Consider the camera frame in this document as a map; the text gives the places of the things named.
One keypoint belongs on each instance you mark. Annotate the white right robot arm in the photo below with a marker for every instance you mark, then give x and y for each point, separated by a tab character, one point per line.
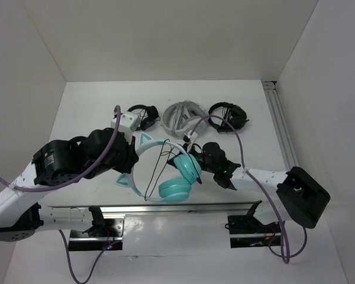
301	198

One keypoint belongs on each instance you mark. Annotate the teal cat-ear headphones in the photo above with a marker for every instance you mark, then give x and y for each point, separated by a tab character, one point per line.
170	191

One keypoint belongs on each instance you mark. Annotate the large black headset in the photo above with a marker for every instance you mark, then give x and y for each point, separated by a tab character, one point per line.
231	113

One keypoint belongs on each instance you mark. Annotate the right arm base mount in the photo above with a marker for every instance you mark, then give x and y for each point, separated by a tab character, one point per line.
245	231

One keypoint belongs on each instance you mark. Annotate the small black headphones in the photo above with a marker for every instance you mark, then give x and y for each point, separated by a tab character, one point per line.
148	116

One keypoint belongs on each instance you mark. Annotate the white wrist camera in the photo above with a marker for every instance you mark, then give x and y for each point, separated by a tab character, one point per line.
128	124
190	138

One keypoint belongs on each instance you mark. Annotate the white grey gaming headset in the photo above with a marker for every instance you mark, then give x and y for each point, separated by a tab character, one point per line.
182	117

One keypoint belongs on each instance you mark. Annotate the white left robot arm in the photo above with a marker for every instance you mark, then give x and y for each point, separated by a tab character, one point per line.
57	165

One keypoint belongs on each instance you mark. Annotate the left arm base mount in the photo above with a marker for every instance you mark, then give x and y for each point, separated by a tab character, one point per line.
109	238

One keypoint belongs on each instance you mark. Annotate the aluminium corner frame post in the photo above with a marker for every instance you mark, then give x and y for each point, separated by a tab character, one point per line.
285	141

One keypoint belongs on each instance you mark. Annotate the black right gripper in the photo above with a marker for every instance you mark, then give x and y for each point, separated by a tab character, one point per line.
172	161

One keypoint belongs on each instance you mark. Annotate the aluminium table rail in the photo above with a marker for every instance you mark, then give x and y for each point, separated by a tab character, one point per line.
106	211

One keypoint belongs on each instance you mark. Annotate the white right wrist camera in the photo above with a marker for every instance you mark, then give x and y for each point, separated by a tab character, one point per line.
190	138

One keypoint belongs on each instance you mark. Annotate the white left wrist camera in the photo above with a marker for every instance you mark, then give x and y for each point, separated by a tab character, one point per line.
128	124

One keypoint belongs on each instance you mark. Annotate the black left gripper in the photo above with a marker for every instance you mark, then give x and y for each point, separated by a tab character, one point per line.
130	152

